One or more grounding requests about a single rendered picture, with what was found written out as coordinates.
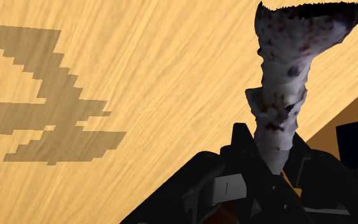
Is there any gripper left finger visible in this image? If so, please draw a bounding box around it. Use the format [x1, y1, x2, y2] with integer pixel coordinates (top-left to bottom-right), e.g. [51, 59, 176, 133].
[120, 122, 305, 224]

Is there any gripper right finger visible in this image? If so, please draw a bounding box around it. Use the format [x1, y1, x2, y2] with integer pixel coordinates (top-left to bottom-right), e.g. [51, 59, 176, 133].
[282, 132, 358, 224]

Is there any light wooden table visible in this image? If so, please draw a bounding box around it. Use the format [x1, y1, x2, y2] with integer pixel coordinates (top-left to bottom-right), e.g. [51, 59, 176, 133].
[0, 0, 358, 224]

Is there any white dark-speckled flared vase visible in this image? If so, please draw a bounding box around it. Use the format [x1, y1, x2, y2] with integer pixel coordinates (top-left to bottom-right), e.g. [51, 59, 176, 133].
[245, 1, 358, 176]

